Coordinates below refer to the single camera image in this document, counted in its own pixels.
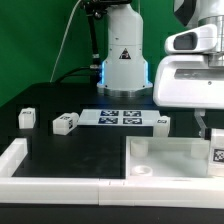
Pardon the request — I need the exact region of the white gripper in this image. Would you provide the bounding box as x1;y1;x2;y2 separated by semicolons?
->
153;55;224;139

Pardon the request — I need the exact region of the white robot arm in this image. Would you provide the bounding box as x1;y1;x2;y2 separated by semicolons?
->
97;0;224;139

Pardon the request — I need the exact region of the white base tag sheet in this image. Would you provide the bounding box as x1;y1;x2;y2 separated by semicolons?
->
78;109;160;127

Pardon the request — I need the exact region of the white U-shaped obstacle fence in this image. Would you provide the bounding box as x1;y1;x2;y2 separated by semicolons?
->
0;138;224;209

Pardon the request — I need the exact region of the white cable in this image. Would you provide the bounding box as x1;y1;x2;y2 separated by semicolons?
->
49;0;83;83

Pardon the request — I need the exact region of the black cable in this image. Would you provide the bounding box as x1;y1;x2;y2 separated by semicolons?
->
56;66;101;84

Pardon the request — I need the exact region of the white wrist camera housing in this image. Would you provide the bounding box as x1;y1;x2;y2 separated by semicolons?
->
164;24;219;54

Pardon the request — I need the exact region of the white square table top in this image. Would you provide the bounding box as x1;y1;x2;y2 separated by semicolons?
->
125;136;210;179

